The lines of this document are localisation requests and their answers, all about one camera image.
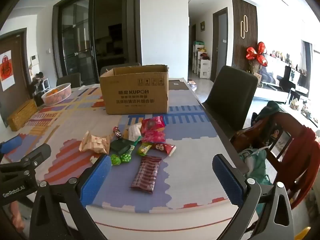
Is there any brown cardboard box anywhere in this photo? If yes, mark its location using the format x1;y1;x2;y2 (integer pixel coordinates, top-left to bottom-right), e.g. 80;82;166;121
99;64;170;115

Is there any white snack packet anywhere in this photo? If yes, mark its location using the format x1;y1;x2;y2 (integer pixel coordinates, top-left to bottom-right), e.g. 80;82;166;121
128;124;142;141

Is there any light green cloth bag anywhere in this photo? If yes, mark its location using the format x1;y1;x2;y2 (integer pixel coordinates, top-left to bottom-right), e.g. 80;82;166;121
239;147;272;214

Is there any brown placemat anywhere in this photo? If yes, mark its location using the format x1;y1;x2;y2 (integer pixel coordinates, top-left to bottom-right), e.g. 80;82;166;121
168;78;189;91

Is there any yellow plastic object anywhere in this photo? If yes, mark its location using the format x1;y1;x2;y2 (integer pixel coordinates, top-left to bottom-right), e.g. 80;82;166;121
293;226;312;240

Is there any yellow woven box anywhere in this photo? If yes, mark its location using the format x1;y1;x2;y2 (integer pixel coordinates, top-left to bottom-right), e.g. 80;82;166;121
7;99;38;132

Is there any dark grey dining chair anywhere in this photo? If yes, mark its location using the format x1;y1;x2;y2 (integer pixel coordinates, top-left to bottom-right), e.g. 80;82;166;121
56;73;82;89
201;65;258;139
100;62;141;77

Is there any brown entry door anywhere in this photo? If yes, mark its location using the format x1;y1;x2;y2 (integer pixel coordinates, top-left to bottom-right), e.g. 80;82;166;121
0;28;31;128

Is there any red and white door poster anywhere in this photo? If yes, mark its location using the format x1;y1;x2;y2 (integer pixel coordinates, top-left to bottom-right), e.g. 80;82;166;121
0;50;13;92

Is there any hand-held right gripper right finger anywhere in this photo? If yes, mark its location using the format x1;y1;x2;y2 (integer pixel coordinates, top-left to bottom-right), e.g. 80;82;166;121
212;154;295;240

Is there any light green snack packet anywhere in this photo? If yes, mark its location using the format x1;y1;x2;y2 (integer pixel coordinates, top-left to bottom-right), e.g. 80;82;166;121
138;142;152;155

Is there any dark red striped snack packet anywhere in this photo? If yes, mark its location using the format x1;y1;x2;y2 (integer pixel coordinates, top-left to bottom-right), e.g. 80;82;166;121
130;155;162;194

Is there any red cloth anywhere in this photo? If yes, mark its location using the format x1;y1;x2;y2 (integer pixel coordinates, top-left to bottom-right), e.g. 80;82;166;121
281;125;320;209

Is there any black bag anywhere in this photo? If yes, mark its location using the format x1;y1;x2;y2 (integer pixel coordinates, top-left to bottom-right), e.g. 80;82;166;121
30;72;44;87

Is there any black piano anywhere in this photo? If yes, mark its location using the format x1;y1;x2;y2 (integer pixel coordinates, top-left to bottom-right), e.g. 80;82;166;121
277;66;307;91

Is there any grey interior door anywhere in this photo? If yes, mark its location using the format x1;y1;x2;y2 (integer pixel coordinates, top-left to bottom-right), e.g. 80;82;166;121
212;7;229;82

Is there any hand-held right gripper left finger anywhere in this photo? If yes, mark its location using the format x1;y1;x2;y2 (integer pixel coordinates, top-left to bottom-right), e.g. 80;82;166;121
29;155;112;240

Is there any gold loop wall ornament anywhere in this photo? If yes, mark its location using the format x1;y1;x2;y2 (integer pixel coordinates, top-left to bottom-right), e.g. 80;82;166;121
240;15;248;39

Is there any small red cartoon snack packet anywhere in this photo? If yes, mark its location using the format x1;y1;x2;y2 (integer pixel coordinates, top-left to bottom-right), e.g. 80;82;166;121
152;142;176;156

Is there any black glass sliding door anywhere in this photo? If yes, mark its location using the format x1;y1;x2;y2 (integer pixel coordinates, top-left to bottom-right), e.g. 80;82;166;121
53;0;141;87

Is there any pink plastic basket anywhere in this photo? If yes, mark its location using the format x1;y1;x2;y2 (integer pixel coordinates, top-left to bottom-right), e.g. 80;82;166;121
41;83;72;106

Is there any wooden child chair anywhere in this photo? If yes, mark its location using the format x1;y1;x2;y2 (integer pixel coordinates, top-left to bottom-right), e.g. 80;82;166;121
230;111;305;205

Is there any red foil balloon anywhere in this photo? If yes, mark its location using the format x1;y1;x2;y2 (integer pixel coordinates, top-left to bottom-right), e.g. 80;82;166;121
246;41;268;67

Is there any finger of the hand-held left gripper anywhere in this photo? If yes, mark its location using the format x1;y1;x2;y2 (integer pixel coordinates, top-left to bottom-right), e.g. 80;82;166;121
0;135;22;154
0;144;52;175

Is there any beige checkered snack packet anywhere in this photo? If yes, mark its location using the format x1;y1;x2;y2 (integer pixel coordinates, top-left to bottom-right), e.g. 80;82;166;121
79;131;114;155

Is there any dark green cloth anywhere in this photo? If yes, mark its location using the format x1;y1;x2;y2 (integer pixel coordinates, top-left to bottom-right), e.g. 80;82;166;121
259;101;283;120

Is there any white storage shelf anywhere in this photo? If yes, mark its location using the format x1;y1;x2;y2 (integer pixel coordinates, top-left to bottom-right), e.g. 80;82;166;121
192;40;212;79

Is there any dark green flat box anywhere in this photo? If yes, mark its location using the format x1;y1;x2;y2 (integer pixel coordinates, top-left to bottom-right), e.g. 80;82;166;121
110;139;135;155

